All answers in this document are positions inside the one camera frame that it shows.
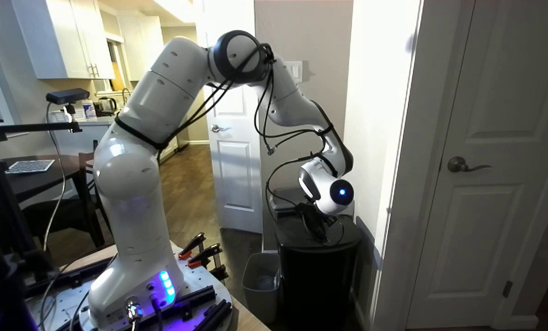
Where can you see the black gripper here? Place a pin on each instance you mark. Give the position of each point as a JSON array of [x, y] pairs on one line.
[[314, 223]]

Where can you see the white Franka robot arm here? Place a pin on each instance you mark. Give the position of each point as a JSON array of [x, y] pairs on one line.
[[132, 184]]

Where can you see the black trash bin body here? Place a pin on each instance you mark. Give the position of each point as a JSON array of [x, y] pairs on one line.
[[316, 287]]

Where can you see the small grey waste basket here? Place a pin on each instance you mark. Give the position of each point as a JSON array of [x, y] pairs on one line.
[[259, 287]]

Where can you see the red black clamp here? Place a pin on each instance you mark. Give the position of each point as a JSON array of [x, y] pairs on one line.
[[204, 256], [191, 245]]

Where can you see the small door knob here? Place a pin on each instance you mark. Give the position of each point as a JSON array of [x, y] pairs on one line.
[[217, 129]]

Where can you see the dark door hinge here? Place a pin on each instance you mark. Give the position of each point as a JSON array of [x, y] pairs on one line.
[[506, 289]]

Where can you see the white panel door silver lever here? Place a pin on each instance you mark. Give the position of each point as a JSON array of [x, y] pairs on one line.
[[500, 92]]

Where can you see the dark kettle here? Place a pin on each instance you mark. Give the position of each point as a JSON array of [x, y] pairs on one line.
[[105, 105]]

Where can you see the narrow white upper cabinet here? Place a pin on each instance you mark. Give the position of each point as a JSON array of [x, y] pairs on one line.
[[141, 42]]

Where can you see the grey tablet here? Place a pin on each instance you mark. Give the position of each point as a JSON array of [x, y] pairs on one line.
[[31, 166]]

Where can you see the dark wooden table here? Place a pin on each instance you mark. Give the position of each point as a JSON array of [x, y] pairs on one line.
[[22, 184]]

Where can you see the wide white upper cabinet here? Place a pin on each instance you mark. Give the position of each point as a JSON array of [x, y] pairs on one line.
[[64, 37]]

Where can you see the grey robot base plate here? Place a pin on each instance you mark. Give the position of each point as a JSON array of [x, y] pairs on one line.
[[193, 281]]

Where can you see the short black rail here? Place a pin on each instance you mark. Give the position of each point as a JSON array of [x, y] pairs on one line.
[[213, 315]]

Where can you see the long black rail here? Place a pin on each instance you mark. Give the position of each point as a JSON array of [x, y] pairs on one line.
[[187, 300]]

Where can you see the small picture frame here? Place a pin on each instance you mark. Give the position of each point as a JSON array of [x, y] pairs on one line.
[[88, 110]]

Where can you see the black stereo camera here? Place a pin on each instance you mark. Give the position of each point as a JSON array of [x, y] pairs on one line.
[[66, 96]]

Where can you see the black camera stand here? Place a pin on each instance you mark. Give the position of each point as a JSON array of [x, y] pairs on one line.
[[4, 202]]

